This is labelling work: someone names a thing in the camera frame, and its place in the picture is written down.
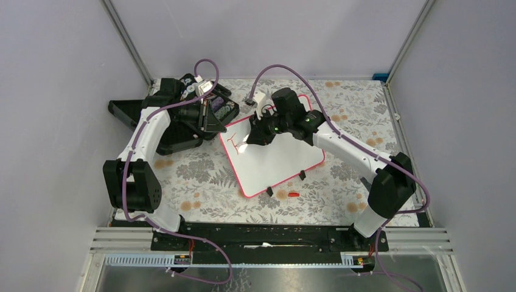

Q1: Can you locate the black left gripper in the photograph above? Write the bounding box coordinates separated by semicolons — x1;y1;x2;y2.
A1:
173;98;226;132

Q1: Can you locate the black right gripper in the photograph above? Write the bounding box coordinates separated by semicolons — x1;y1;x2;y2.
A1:
246;108;291;147

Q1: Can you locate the pink framed whiteboard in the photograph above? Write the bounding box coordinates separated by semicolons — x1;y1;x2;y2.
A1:
219;116;325;198

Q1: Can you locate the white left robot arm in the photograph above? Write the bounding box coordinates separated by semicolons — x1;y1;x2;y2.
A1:
102;75;226;250

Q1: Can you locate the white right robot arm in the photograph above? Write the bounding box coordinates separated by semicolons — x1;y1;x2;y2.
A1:
245;88;416;251

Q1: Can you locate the black open parts case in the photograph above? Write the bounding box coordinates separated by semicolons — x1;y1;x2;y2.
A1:
108;73;240;155

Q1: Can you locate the blue block in corner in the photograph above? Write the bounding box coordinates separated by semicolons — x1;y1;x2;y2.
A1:
372;73;389;83

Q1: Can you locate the dark grey lego baseplate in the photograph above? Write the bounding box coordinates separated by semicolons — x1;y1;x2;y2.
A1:
360;177;372;193

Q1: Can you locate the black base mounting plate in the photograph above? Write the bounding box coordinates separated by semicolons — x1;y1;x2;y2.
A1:
151;222;389;265

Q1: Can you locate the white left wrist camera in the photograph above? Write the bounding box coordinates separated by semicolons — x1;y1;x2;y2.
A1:
194;75;215;99

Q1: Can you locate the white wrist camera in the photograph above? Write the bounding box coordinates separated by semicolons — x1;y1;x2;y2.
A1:
245;91;267;120
194;75;215;99

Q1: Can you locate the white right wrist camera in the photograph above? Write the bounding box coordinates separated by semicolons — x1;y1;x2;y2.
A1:
245;91;267;120

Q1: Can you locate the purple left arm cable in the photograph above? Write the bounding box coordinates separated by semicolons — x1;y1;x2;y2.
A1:
120;58;234;285

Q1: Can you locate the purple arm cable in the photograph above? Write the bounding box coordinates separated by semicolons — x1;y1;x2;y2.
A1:
120;58;234;285
246;63;431;292

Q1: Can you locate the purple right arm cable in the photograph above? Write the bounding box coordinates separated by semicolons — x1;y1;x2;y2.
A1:
246;63;431;292

